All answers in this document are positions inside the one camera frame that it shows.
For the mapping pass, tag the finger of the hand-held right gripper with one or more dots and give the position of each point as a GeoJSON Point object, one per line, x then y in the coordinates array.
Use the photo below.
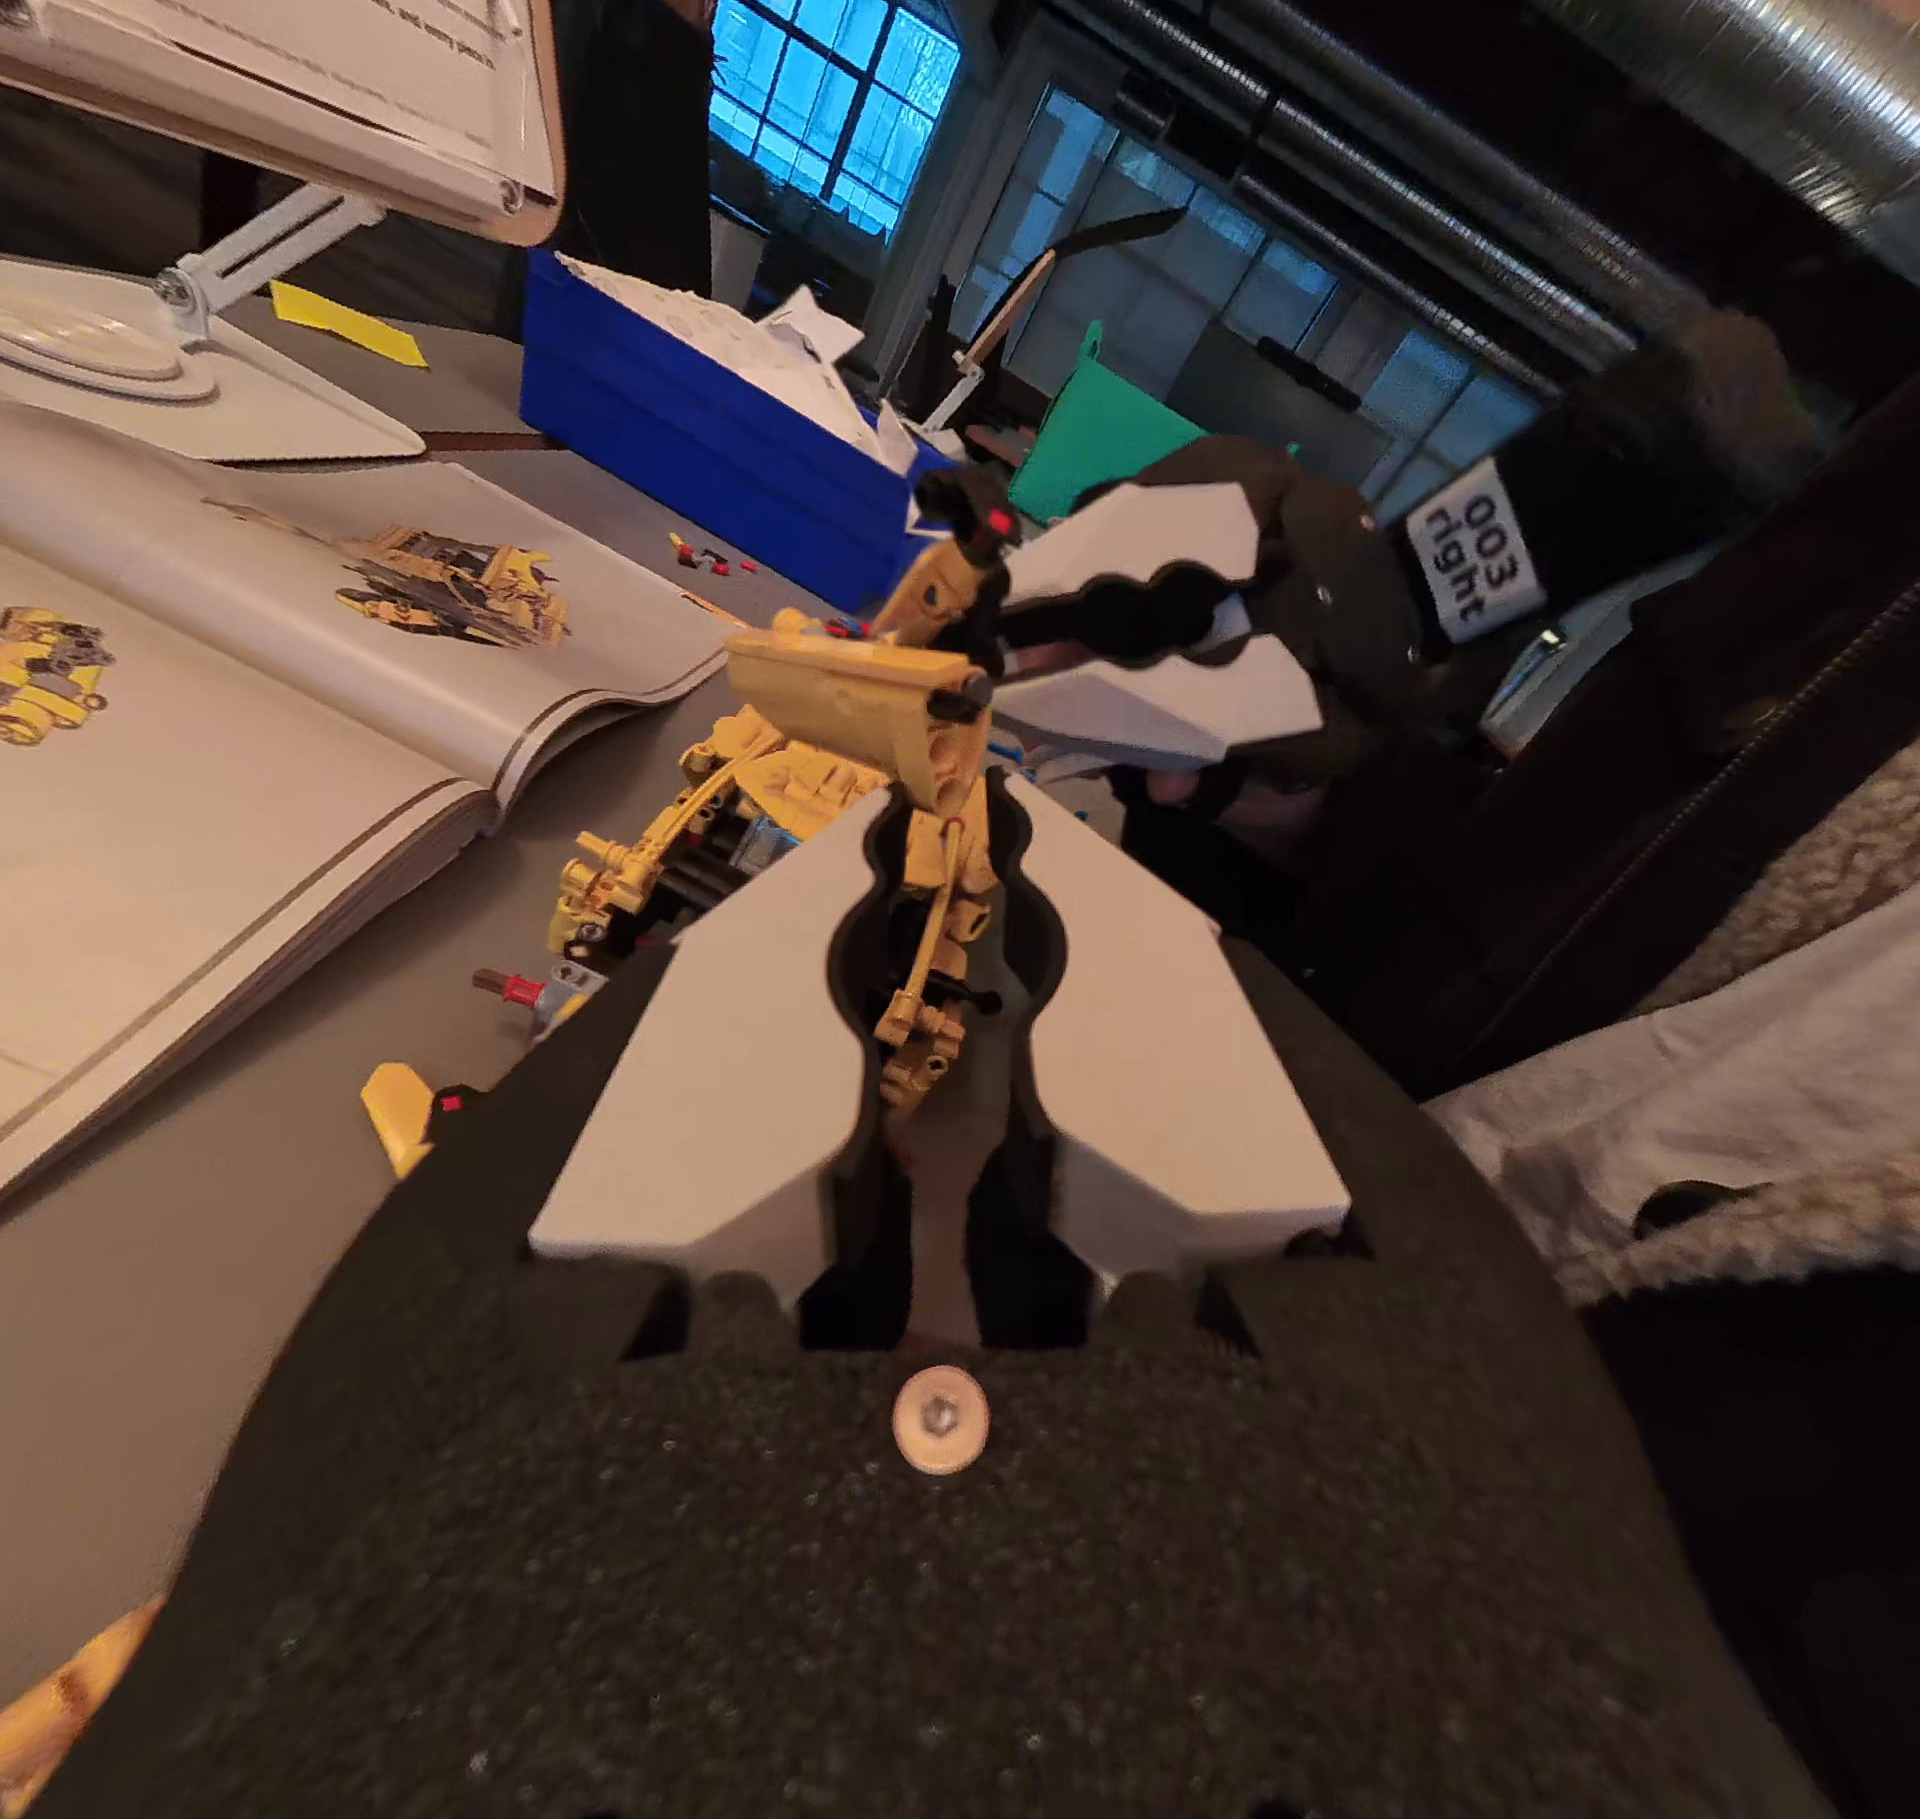
{"type": "Point", "coordinates": [1156, 546]}
{"type": "Point", "coordinates": [1187, 705]}

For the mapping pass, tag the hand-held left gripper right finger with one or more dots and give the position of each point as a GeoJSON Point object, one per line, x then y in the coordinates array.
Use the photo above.
{"type": "Point", "coordinates": [1187, 1102]}

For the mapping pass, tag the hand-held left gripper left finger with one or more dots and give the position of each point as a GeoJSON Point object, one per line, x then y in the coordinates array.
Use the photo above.
{"type": "Point", "coordinates": [707, 1102]}

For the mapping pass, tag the yellow brick wing piece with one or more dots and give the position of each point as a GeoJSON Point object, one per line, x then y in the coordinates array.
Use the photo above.
{"type": "Point", "coordinates": [871, 711]}

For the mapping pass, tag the person's right forearm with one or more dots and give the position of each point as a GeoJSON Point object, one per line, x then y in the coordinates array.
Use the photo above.
{"type": "Point", "coordinates": [1620, 800]}

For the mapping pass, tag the curved black desk lamp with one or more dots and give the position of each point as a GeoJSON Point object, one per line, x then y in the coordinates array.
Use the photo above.
{"type": "Point", "coordinates": [1064, 261]}

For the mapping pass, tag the grey desk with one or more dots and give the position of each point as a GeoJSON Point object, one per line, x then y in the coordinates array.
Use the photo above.
{"type": "Point", "coordinates": [242, 1310]}

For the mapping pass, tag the person's right hand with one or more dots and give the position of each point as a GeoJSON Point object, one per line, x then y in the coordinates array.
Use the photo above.
{"type": "Point", "coordinates": [1274, 810]}

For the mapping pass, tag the green plastic carry case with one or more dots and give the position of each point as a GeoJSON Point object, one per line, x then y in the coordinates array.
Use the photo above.
{"type": "Point", "coordinates": [1105, 434]}

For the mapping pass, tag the white crumpled papers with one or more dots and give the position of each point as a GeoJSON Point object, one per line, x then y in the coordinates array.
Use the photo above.
{"type": "Point", "coordinates": [766, 350]}

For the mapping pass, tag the blue plastic bin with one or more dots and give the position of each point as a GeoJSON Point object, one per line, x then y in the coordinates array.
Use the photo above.
{"type": "Point", "coordinates": [690, 456]}

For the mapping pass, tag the dark sherpa-lined jacket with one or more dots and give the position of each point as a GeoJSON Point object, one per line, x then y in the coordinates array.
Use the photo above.
{"type": "Point", "coordinates": [1740, 1102]}

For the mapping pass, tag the open instruction booklet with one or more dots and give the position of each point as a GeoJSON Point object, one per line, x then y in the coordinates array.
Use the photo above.
{"type": "Point", "coordinates": [242, 711]}

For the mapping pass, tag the wooden display board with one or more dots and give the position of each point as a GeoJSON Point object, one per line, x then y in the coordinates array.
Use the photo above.
{"type": "Point", "coordinates": [547, 81]}

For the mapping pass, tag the yellow sticky note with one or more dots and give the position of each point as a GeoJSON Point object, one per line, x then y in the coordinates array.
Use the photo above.
{"type": "Point", "coordinates": [345, 323]}

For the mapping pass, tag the small yellow brick bracket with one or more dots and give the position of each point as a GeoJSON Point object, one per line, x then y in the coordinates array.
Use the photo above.
{"type": "Point", "coordinates": [400, 1109]}

